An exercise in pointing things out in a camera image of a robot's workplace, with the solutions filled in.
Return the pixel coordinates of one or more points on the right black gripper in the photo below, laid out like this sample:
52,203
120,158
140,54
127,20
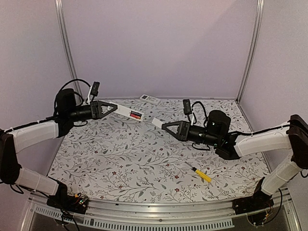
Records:
183,132

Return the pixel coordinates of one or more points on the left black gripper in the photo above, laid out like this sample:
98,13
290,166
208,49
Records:
94,104

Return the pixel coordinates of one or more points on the white air conditioner remote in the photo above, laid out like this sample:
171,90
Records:
125,111

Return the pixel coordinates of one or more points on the white battery cover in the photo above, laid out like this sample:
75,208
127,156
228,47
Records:
158,123

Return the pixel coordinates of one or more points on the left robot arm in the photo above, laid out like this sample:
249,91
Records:
67,112

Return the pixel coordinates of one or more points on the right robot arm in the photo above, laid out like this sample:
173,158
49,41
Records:
292,135

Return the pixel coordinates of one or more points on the red black battery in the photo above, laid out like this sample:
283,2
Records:
135,115

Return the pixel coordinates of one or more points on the floral patterned table mat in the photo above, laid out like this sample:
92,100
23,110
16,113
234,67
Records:
121,159

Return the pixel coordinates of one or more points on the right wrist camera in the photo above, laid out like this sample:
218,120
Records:
187,107

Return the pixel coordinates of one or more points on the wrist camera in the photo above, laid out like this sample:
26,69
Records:
187,107
95,88

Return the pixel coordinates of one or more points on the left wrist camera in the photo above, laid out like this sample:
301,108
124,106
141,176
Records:
95,88

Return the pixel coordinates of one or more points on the yellow handled screwdriver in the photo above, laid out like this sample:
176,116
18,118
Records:
199,173

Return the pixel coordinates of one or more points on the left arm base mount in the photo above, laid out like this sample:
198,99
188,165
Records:
77,203

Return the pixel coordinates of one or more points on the front aluminium rail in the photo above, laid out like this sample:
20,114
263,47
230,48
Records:
104,215

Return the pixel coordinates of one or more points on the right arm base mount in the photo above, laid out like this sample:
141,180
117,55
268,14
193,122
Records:
257,207

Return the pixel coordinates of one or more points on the left aluminium frame post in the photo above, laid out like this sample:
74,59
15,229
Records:
65,38

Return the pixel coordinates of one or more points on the aluminium frame post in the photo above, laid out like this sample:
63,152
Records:
65,38
252,50

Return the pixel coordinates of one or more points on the right aluminium frame post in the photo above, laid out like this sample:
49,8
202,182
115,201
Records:
252,50

